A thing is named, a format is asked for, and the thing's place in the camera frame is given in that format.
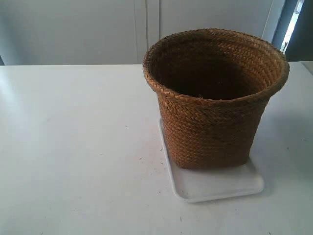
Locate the white rectangular plastic tray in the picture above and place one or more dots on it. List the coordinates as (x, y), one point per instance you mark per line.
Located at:
(195, 186)

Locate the brown woven basket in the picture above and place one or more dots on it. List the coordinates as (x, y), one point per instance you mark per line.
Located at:
(212, 87)

